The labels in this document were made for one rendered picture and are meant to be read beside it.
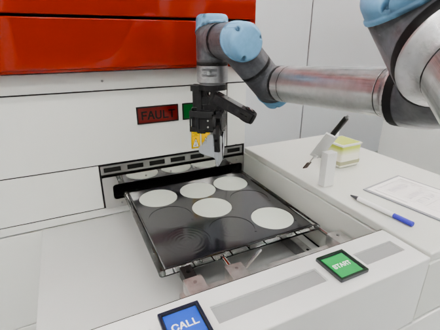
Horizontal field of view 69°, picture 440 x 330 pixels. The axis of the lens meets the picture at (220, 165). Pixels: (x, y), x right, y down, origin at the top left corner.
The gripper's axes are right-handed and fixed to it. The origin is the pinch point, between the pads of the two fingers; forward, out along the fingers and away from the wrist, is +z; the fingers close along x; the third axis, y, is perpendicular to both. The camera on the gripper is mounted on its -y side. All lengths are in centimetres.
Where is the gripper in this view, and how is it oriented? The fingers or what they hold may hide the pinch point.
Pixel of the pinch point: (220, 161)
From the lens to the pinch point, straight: 84.7
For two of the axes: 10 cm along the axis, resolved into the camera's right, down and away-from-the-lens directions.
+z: 0.0, 9.3, 3.6
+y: -9.8, -0.7, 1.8
